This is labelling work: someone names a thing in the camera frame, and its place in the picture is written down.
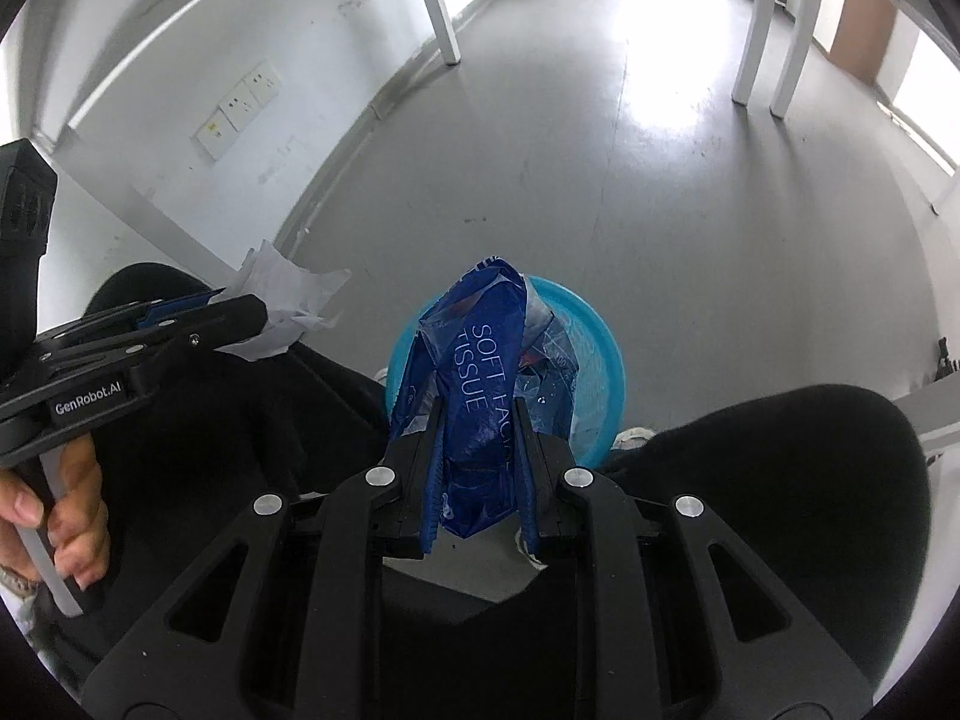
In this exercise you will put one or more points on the white wall plate yellow mark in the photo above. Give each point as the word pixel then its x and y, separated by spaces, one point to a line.
pixel 214 135

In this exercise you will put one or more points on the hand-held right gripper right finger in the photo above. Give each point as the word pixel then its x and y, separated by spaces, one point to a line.
pixel 529 480

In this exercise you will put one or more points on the white wall socket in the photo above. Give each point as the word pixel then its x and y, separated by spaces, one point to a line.
pixel 238 106
pixel 262 82

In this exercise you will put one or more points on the person's left forearm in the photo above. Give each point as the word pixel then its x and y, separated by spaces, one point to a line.
pixel 26 615

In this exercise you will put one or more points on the brown glass door cabinet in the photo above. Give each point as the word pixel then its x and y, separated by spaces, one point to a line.
pixel 862 30

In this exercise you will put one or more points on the white plastic bag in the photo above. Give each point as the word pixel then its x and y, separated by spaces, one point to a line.
pixel 292 292

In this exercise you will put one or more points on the white table leg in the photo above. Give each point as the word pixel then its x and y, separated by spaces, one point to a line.
pixel 754 37
pixel 150 217
pixel 795 52
pixel 439 7
pixel 930 412

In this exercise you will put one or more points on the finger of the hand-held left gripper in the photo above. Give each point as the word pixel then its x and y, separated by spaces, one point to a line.
pixel 225 322
pixel 176 307

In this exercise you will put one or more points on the person's right leg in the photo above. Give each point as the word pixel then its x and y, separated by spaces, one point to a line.
pixel 787 465

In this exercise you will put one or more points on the person's right shoe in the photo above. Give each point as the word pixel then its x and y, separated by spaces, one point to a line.
pixel 637 436

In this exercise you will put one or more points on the small dark object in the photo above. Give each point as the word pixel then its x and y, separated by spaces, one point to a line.
pixel 943 367

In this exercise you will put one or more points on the blue plastic basket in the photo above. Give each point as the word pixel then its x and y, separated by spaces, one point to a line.
pixel 600 360

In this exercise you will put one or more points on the person's left hand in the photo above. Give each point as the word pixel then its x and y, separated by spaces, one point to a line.
pixel 82 510

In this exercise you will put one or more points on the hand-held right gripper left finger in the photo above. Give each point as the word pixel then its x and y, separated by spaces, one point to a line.
pixel 431 480

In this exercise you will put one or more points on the blue tissue packet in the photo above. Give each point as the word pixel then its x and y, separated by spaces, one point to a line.
pixel 480 390

